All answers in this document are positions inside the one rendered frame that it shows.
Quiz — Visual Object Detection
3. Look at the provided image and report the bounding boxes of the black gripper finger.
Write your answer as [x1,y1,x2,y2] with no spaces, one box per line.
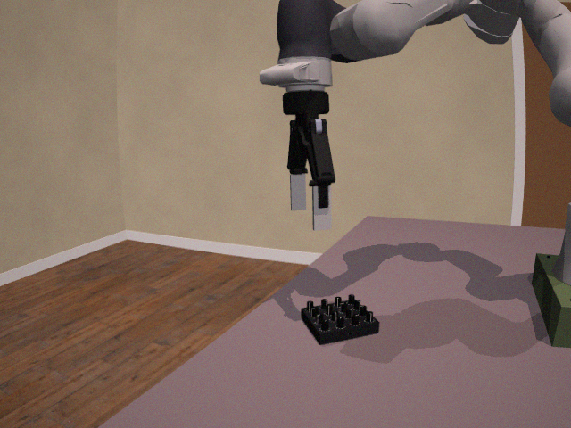
[287,120,308,211]
[296,119,335,231]

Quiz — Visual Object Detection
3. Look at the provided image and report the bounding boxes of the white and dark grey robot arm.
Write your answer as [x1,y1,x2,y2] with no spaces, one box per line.
[260,0,571,127]

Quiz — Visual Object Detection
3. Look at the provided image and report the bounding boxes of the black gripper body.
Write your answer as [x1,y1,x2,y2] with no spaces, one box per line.
[283,89,329,142]

